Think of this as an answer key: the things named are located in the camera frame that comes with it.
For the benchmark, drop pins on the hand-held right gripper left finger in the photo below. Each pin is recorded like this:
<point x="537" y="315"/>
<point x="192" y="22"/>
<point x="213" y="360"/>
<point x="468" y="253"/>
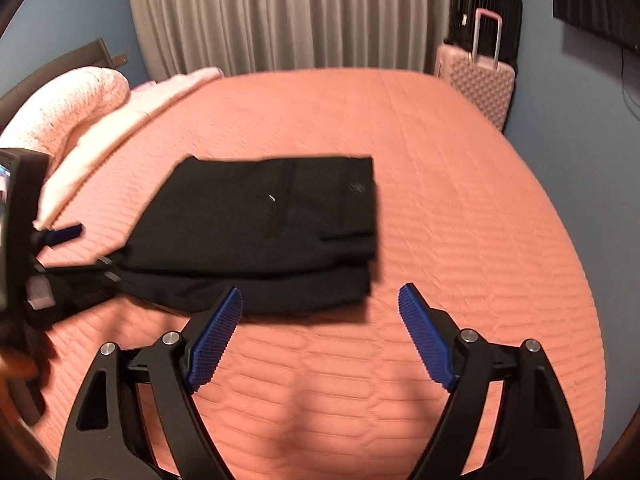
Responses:
<point x="212" y="345"/>

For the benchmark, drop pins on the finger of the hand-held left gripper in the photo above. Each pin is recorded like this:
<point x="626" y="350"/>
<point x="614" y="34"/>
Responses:
<point x="75" y="290"/>
<point x="62" y="234"/>

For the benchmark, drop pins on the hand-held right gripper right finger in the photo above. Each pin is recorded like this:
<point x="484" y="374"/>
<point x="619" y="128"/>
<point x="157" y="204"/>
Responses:
<point x="430" y="340"/>

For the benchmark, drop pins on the black pants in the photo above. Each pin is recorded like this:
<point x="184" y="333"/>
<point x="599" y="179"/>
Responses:
<point x="260" y="230"/>

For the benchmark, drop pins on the person's left hand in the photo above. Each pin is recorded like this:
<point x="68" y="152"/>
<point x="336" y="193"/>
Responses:
<point x="17" y="365"/>

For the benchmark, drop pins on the pale pink blanket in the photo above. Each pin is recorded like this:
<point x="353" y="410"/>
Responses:
<point x="115" y="125"/>

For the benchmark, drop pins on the pink speckled pillow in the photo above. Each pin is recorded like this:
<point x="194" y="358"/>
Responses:
<point x="65" y="105"/>

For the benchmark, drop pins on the pink quilted bed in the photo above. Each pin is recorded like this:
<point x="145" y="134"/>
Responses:
<point x="450" y="210"/>

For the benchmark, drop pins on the dark grey headboard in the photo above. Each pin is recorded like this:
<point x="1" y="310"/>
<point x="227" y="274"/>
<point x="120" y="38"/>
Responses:
<point x="55" y="67"/>

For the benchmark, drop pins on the pink diamond-pattern suitcase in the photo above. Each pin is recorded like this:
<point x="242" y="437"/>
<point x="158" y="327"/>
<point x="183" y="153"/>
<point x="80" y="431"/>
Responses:
<point x="475" y="87"/>

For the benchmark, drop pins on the beige pleated curtain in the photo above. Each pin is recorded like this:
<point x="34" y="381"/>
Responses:
<point x="290" y="15"/>

